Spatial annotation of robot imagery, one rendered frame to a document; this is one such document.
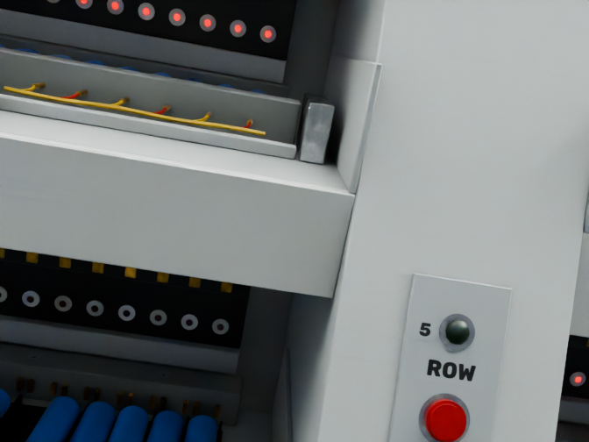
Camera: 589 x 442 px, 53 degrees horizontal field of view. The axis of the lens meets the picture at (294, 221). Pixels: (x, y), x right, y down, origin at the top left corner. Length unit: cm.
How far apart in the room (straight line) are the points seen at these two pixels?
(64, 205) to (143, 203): 3
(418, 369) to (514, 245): 6
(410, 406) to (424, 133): 11
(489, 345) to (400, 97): 10
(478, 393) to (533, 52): 14
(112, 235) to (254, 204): 6
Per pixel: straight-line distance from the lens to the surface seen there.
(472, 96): 25
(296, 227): 23
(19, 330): 43
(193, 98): 30
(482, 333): 25
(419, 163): 24
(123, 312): 40
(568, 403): 47
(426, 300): 24
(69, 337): 42
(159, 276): 39
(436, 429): 24
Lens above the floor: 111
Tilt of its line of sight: 3 degrees up
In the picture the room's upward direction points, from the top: 9 degrees clockwise
